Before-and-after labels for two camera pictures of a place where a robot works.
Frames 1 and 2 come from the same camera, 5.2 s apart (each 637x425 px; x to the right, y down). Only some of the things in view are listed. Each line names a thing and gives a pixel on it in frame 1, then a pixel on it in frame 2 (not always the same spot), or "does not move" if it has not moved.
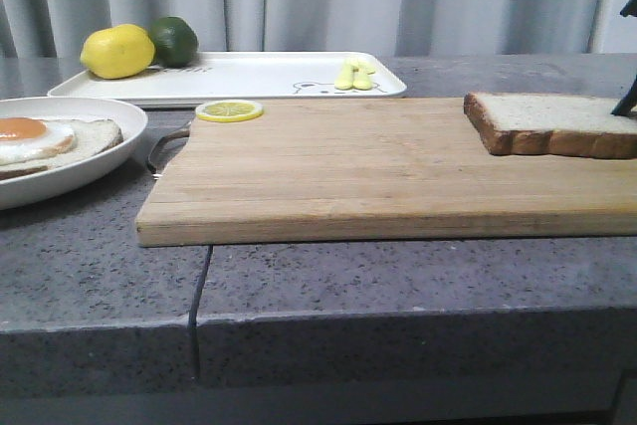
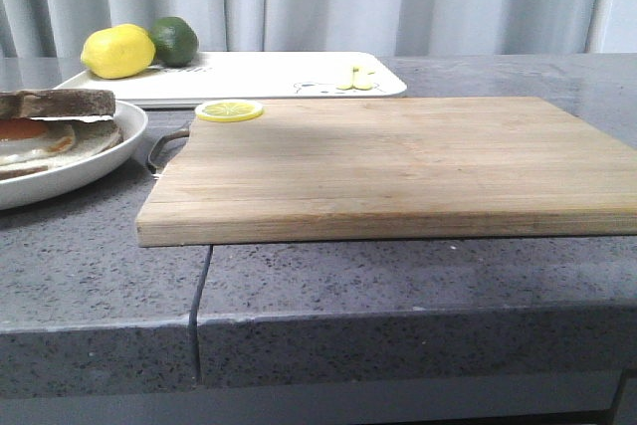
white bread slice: x=551 y=124 → x=64 y=105
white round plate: x=26 y=189 does not move
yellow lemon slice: x=228 y=110 does not move
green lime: x=176 y=42 does not move
